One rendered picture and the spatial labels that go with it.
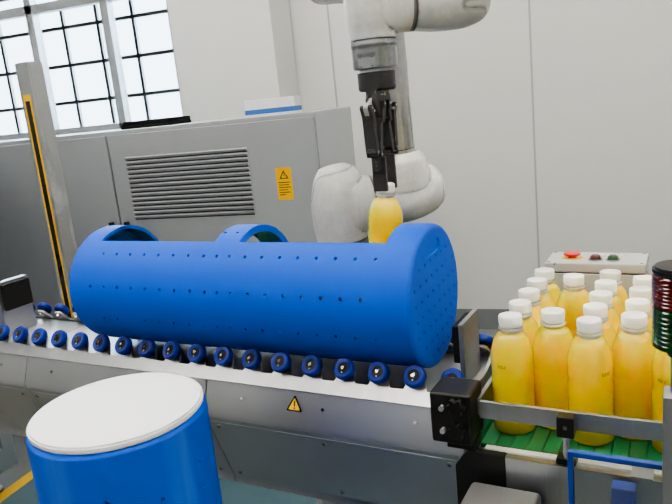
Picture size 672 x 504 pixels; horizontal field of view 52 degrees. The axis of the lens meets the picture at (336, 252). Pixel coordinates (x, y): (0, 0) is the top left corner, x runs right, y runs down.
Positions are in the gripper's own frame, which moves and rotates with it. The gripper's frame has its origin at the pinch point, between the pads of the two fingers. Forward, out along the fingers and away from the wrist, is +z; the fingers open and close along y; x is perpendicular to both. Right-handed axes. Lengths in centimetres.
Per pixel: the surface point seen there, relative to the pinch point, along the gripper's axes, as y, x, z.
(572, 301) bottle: -4.3, 35.4, 27.0
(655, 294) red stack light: 43, 52, 11
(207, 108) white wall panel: -211, -207, -19
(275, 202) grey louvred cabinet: -127, -111, 26
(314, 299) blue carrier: 19.4, -8.2, 21.4
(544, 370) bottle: 18, 34, 32
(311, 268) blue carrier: 17.2, -9.5, 15.8
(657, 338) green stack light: 44, 53, 16
